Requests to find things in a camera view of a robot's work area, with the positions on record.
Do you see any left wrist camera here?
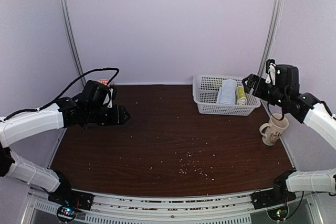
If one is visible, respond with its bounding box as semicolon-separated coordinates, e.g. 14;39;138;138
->
103;86;117;108

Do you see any light blue towel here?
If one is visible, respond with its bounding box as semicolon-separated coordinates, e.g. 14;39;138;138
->
216;79;237;105

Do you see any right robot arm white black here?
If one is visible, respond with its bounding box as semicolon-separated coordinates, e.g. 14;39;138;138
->
242;59;335;204

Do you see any red patterned ceramic bowl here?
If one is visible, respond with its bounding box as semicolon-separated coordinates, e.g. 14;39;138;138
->
98;79;109;86

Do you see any green crocodile pattern towel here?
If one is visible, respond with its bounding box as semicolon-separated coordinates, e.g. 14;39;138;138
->
236;86;247;105

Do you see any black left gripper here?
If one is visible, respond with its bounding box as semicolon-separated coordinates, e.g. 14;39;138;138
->
86;104;131;127

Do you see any right aluminium frame post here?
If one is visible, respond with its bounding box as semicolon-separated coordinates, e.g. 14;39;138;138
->
257;0;284;77

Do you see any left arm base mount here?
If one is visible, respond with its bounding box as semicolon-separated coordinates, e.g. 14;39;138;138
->
47;170;94;223

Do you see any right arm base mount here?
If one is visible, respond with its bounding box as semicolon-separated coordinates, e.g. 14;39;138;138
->
251;168;304;223

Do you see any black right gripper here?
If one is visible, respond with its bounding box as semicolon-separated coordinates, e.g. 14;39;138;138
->
242;73;288;109

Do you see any black braided left cable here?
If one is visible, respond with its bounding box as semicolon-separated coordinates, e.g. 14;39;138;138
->
0;68;120;125

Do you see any white perforated plastic basket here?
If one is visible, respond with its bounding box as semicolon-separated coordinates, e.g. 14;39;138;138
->
192;74;261;116

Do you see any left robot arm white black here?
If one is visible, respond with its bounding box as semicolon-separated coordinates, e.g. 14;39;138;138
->
1;81;130;205

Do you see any left aluminium frame post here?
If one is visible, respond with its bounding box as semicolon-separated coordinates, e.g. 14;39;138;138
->
60;0;83;76

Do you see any aluminium frame post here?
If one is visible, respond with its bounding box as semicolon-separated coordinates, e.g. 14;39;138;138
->
257;0;284;77
60;0;83;76

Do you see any front aluminium rail panel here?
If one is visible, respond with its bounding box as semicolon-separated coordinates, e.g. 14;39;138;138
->
19;188;325;224

